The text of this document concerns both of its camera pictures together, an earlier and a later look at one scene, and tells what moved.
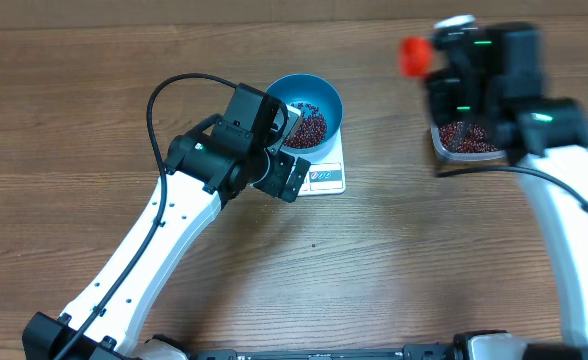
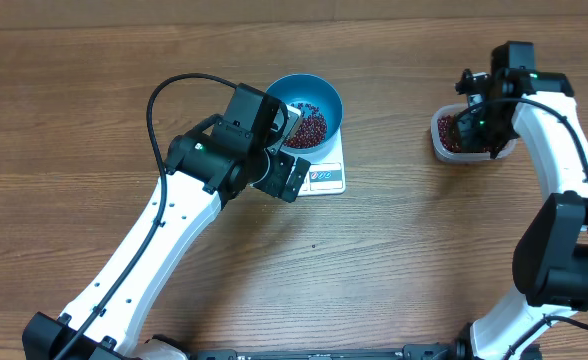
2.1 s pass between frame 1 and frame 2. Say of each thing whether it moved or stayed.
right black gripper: moved
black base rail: stayed
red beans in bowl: stayed
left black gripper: stayed
